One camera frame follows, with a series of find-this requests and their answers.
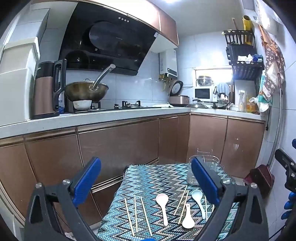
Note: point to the steel wok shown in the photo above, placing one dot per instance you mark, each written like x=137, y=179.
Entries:
x=85, y=90

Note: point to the person's right hand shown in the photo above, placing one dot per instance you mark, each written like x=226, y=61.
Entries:
x=289, y=204

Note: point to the pinkish white ceramic spoon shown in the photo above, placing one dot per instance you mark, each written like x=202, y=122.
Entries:
x=161, y=199

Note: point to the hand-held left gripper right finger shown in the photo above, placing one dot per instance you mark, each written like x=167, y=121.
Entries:
x=203, y=178

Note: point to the floral apron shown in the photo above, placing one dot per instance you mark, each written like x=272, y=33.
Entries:
x=271, y=60

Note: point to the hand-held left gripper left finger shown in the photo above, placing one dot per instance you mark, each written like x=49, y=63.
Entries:
x=87, y=180

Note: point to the light blue ceramic spoon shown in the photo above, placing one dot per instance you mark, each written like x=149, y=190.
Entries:
x=197, y=194

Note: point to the rice cooker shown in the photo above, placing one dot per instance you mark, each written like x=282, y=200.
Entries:
x=179, y=100

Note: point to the yellow roll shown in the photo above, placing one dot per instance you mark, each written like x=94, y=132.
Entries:
x=247, y=25

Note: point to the white plastic bag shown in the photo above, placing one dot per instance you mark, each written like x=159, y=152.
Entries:
x=261, y=105

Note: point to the white bottle blue label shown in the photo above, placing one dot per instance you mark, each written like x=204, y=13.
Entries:
x=61, y=102

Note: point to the orange bottle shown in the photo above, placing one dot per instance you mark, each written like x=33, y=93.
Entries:
x=250, y=106

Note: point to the zigzag knitted tablecloth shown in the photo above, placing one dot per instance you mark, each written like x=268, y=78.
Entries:
x=143, y=185

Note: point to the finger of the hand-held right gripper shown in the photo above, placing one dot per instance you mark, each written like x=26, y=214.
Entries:
x=285, y=161

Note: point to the brown electric kettle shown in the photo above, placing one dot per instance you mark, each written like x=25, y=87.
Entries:
x=45, y=92

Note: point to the white cutting board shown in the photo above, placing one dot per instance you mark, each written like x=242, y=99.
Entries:
x=161, y=106

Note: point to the white microwave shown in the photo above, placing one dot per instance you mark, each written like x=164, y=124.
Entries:
x=202, y=93

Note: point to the white countertop appliance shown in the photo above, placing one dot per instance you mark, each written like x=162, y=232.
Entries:
x=16, y=88

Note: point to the black range hood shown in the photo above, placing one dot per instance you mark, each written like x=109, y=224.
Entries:
x=104, y=46

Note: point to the white water heater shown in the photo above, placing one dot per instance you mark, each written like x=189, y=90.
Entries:
x=168, y=62

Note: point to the stainless steel pot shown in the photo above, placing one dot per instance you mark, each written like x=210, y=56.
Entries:
x=204, y=81

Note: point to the teal printed bag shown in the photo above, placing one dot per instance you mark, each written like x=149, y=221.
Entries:
x=263, y=92

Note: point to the white bowl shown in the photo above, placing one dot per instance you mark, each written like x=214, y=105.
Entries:
x=82, y=104

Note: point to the clear glass utensil holder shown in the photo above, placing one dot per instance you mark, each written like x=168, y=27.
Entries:
x=190, y=178

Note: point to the black gas stove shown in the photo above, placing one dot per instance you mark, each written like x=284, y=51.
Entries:
x=129, y=105

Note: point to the blue towel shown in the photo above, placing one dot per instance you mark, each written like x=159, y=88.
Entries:
x=223, y=88

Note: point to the metal pole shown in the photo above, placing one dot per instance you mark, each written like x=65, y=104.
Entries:
x=278, y=120

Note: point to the spray bottle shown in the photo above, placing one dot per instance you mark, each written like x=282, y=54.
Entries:
x=242, y=104

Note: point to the dark red dustpan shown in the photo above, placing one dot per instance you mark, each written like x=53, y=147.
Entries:
x=261, y=178

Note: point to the dark pan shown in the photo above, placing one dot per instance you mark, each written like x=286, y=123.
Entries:
x=220, y=104

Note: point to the metal pot lid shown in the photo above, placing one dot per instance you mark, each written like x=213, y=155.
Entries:
x=196, y=105

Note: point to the black dish rack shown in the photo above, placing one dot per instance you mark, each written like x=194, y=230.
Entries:
x=245, y=69

